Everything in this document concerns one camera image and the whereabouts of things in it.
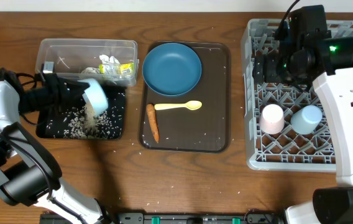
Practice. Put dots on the black rectangular tray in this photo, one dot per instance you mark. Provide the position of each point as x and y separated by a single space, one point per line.
116 97

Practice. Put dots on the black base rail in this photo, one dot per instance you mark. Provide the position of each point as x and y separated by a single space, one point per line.
158 218

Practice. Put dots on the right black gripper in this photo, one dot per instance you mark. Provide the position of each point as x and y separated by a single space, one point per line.
271 61

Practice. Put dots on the dark blue plate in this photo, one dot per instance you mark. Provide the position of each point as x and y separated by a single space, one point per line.
172 69

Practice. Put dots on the clear plastic bin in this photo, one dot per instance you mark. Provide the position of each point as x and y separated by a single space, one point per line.
72 56

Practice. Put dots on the dark brown serving tray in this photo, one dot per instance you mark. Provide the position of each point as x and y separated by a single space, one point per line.
207 129

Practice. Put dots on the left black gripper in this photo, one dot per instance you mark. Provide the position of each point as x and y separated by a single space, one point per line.
59 91

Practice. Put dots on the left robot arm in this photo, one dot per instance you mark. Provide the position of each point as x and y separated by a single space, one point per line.
29 174

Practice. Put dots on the pink plastic cup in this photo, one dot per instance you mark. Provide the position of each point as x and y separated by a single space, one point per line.
272 119

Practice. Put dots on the grey dishwasher rack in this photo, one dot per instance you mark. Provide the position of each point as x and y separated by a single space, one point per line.
286 150

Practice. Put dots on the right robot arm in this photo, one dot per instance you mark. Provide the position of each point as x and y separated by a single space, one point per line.
309 55

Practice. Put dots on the light blue bowl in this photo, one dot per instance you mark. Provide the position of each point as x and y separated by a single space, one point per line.
95 96

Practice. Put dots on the orange carrot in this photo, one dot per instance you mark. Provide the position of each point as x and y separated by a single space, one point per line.
150 109

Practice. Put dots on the yellow plastic spoon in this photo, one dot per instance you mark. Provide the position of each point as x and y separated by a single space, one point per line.
190 105

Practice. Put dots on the yellow snack wrapper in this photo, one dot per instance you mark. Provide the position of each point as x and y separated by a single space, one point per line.
115 69

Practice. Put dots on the white tissue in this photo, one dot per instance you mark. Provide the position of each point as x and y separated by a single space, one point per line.
94 71

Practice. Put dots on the white rice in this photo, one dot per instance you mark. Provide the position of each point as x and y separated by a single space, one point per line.
89 123

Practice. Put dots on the light blue plastic cup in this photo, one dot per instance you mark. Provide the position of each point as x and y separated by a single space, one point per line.
306 120

